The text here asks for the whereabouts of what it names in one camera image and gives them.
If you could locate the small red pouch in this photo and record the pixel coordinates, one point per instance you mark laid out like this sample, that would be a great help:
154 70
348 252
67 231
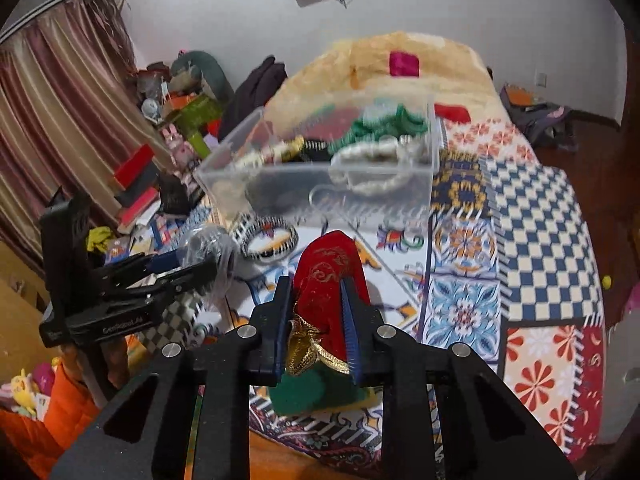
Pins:
452 112

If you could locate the red flat box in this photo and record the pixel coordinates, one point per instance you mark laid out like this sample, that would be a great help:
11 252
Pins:
134 166

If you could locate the yellow-green cloth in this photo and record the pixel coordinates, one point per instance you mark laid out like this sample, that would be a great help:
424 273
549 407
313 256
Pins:
98 238

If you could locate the small yellow ball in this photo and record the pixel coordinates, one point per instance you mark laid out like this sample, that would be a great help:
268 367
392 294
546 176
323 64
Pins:
607 282

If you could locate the grey-green plush cushion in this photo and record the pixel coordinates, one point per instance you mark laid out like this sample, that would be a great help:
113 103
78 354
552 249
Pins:
207 67

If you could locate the gold and black trinket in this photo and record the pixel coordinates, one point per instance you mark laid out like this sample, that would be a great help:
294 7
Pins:
285 151

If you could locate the dark coat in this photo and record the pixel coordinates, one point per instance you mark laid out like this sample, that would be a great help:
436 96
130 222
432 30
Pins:
255 90

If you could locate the clear plastic storage box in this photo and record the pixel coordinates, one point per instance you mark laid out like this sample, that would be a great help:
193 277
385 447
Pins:
280 187

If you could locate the fluffy beige blanket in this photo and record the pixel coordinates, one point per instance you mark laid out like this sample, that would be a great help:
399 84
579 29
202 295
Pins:
340 70

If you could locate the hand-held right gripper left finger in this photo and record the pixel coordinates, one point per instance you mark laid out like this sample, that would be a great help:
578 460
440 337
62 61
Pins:
283 327

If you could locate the pink velvet pouch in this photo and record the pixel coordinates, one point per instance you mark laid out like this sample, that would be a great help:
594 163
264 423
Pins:
404 64

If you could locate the grey and orange backpack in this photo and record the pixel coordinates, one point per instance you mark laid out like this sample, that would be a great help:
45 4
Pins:
537 115

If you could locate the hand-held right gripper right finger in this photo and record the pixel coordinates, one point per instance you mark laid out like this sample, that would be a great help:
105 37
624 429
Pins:
351 332

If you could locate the green cardboard box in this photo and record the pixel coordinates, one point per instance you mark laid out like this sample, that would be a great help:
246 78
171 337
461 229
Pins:
197 112

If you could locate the white wall socket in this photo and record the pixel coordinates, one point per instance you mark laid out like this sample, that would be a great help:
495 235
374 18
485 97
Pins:
541 79

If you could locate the striped brown curtain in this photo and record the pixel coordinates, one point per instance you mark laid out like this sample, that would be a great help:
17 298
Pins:
45 110

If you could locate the patterned patchwork blanket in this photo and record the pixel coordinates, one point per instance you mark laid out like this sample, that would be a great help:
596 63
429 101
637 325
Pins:
530 230

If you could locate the orange quilted cloth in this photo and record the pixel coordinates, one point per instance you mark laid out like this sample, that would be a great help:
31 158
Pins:
30 440

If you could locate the clear plastic bag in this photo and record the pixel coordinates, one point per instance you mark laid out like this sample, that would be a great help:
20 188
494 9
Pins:
210 247

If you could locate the yellow plush toy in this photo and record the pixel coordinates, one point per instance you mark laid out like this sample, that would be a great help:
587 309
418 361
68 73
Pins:
24 391

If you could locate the red velvet embroidered pouch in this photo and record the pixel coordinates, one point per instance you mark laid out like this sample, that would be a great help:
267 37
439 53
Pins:
325 300

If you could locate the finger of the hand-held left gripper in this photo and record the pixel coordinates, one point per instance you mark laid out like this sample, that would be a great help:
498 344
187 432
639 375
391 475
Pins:
165 261
192 276

